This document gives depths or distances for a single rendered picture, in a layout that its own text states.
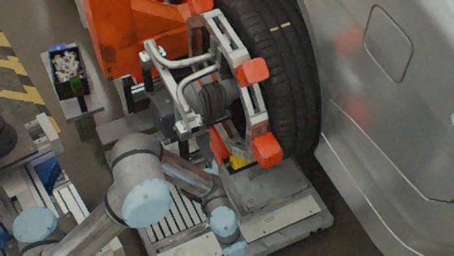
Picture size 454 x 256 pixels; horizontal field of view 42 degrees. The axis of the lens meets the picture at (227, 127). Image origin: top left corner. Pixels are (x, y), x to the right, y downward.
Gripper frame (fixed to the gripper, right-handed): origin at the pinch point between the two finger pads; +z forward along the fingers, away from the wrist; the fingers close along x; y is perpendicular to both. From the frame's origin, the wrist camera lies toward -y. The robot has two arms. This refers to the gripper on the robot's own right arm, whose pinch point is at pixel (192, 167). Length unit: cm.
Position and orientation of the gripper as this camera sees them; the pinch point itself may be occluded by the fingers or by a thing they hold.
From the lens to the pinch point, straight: 197.5
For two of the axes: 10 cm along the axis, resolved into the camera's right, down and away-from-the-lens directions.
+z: -4.2, -7.3, 5.4
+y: -0.2, -5.9, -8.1
